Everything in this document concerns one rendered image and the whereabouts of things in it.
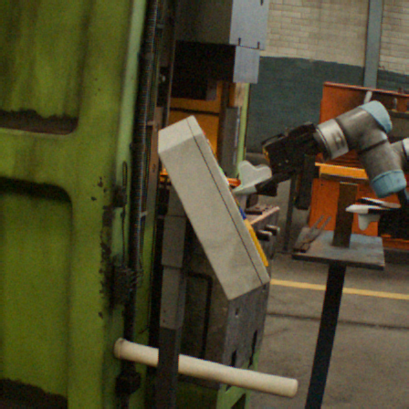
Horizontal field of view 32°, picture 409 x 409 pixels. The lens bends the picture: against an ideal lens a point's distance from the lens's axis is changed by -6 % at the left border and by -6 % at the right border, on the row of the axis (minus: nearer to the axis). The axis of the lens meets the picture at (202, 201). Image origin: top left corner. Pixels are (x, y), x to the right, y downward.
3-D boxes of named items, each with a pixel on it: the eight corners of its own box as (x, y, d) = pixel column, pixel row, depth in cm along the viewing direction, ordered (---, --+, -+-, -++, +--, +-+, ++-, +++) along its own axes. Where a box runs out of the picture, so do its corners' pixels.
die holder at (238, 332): (261, 346, 225) (279, 206, 216) (219, 390, 190) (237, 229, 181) (103, 309, 244) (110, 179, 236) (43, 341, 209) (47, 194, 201)
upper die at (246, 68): (256, 83, 198) (260, 49, 197) (233, 82, 180) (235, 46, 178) (120, 70, 213) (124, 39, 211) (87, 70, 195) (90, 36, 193)
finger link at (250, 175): (220, 173, 148) (262, 153, 148) (233, 199, 150) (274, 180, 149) (222, 175, 145) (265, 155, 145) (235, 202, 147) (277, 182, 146)
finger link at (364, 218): (348, 230, 177) (380, 231, 180) (351, 206, 176) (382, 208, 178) (343, 227, 180) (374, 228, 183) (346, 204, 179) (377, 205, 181)
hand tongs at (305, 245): (320, 217, 283) (321, 214, 283) (331, 218, 282) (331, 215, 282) (292, 251, 227) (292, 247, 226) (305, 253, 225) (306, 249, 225)
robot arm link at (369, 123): (398, 132, 144) (380, 95, 144) (352, 154, 144) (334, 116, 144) (390, 136, 152) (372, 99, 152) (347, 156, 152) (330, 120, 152)
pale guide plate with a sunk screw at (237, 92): (243, 106, 228) (247, 53, 225) (234, 107, 220) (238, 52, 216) (236, 105, 229) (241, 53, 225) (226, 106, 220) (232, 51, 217)
